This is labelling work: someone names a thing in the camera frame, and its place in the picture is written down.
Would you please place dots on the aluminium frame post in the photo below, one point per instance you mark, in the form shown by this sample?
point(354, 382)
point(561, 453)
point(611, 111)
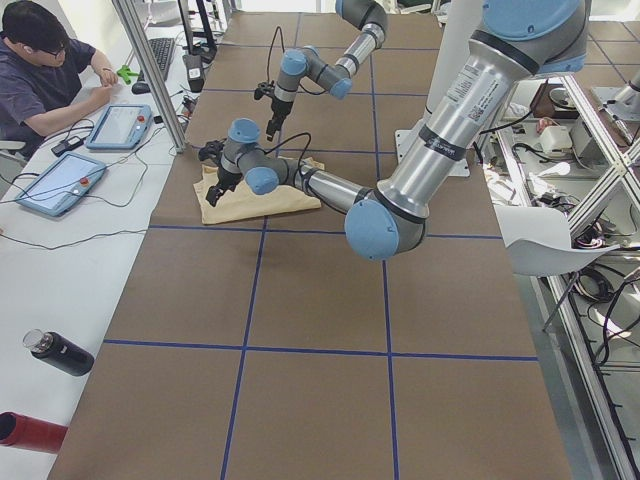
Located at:
point(136, 34)

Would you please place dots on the far blue teach pendant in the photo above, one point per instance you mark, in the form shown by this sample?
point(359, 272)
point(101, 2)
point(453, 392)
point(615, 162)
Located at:
point(120, 127)

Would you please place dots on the beige long-sleeve graphic shirt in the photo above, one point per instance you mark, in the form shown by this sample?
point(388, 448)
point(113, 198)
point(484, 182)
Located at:
point(243, 204)

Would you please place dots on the seated person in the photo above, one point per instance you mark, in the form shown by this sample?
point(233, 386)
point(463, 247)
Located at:
point(49, 81)

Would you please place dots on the near blue teach pendant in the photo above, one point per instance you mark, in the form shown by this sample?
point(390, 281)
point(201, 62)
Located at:
point(58, 189)

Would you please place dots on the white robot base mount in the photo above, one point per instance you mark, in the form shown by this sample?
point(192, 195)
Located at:
point(465, 92)

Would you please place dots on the black water bottle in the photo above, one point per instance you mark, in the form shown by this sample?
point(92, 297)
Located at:
point(59, 352)

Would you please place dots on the white plastic chair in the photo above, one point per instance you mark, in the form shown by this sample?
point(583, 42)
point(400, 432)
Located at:
point(539, 243)

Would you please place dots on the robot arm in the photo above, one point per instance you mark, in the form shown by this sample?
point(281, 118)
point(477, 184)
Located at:
point(514, 40)
point(369, 18)

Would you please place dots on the black keyboard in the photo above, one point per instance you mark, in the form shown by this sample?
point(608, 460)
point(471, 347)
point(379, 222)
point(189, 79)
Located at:
point(163, 52)

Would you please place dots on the red bottle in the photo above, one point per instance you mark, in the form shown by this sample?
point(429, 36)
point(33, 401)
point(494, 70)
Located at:
point(28, 433)

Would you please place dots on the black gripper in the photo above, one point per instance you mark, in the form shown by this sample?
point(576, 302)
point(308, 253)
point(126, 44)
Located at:
point(277, 109)
point(226, 178)

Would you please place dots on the blue teach pendant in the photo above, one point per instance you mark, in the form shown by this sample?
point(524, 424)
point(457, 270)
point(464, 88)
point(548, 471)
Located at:
point(120, 127)
point(58, 189)

